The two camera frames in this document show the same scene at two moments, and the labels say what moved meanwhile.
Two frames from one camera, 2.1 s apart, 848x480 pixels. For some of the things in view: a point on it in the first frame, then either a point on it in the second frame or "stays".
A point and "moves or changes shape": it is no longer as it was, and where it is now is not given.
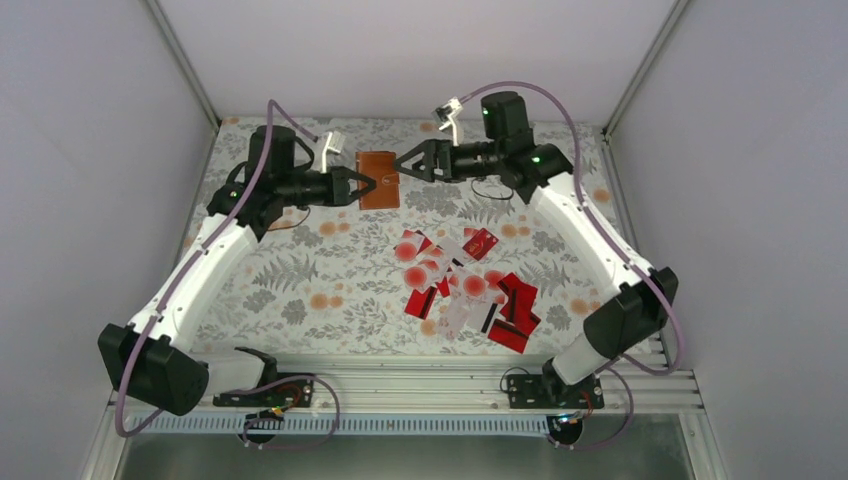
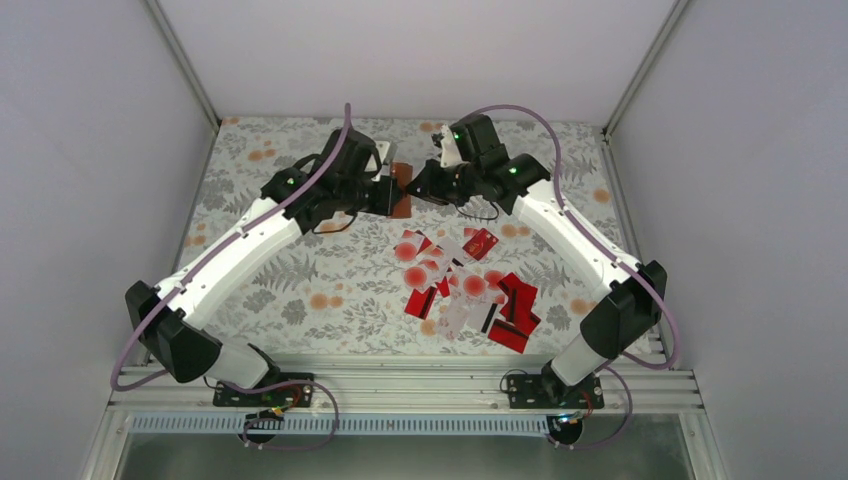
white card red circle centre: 475,287 stays
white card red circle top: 406,250 stays
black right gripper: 442,150 → 426,183
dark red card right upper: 518,307 stays
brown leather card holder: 379,166 moves or changes shape
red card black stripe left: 419,303 stays
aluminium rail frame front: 421,384 stays
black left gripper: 339,191 → 390,195
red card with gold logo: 481,244 stays
